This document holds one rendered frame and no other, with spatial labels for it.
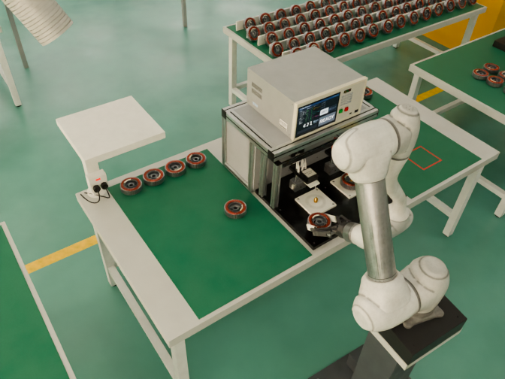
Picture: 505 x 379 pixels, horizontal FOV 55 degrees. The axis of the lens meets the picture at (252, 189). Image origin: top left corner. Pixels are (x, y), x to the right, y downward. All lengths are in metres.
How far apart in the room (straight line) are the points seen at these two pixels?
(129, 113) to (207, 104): 2.28
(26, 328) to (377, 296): 1.37
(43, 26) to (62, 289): 1.66
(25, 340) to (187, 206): 0.94
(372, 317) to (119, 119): 1.38
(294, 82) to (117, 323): 1.69
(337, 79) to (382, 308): 1.13
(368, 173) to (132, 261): 1.19
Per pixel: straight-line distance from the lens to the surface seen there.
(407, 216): 2.13
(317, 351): 2.89
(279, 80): 2.36
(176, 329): 2.06
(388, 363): 2.34
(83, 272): 3.28
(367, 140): 1.55
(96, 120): 2.33
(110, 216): 2.50
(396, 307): 1.82
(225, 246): 2.30
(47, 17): 2.19
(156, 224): 2.42
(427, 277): 1.89
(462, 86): 3.80
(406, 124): 1.65
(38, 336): 2.17
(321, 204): 2.49
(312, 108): 2.28
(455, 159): 3.05
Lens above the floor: 2.51
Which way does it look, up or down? 43 degrees down
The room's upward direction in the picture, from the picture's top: 3 degrees clockwise
